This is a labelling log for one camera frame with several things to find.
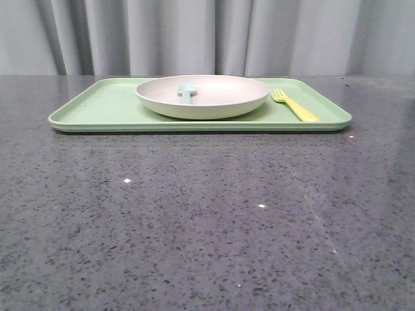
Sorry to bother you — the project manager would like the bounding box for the cream round plate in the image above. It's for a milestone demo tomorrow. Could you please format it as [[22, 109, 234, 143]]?
[[136, 75, 270, 120]]

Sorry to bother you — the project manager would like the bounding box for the light blue plastic spoon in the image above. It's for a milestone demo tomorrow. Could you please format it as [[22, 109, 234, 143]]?
[[177, 83, 197, 105]]

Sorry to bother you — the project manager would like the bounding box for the yellow plastic fork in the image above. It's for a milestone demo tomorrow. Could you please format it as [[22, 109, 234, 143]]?
[[270, 88, 321, 122]]

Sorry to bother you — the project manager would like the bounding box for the grey pleated curtain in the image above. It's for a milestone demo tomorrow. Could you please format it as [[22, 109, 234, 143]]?
[[1, 1, 414, 76]]

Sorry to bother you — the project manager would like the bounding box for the light green plastic tray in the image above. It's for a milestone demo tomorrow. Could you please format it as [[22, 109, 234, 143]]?
[[49, 78, 352, 133]]

